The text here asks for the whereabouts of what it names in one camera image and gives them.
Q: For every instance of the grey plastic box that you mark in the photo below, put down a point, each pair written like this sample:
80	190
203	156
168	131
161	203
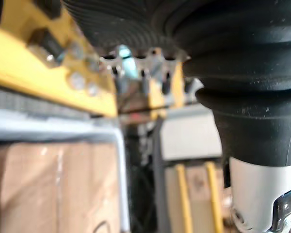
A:
191	138

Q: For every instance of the brown cardboard box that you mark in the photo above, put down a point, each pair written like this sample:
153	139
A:
51	189

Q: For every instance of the grey cart frame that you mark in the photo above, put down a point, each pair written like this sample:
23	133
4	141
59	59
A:
63	128

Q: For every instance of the yellow bolted shelf frame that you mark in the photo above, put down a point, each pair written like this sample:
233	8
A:
19	65

